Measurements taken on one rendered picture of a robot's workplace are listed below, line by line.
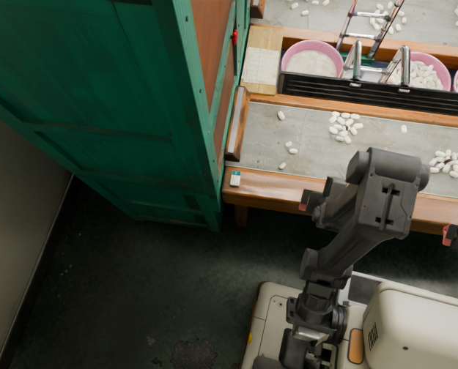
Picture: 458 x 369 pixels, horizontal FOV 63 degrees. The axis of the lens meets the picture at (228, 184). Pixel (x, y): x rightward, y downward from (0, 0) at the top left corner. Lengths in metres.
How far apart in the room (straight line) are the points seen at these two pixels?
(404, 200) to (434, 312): 0.35
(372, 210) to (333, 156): 0.99
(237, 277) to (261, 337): 0.41
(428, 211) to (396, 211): 0.99
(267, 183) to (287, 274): 0.84
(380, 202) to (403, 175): 0.05
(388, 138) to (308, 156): 0.34
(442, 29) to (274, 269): 1.43
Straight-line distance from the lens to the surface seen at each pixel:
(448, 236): 1.27
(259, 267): 2.17
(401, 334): 0.84
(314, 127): 1.61
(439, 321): 0.89
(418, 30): 2.00
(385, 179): 0.61
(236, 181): 1.44
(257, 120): 1.59
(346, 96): 1.31
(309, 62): 1.77
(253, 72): 1.66
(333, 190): 1.01
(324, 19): 1.91
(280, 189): 1.46
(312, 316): 0.95
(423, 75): 1.87
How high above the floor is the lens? 2.16
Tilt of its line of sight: 73 degrees down
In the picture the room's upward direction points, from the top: 6 degrees counter-clockwise
